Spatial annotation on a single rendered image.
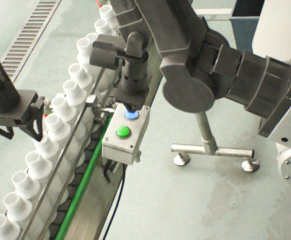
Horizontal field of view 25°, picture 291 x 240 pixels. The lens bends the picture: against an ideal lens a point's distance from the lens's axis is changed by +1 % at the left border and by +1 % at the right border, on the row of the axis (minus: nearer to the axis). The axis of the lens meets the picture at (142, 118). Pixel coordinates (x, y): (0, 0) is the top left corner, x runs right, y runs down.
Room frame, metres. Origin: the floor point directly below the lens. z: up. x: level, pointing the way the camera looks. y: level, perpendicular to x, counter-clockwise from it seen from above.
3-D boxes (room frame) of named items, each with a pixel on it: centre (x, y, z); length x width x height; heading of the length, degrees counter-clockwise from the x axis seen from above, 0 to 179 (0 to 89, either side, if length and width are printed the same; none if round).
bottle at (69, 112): (1.23, 0.18, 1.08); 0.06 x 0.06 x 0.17
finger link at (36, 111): (0.89, 0.20, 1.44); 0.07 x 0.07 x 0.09; 56
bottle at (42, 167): (1.08, 0.27, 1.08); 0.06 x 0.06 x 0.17
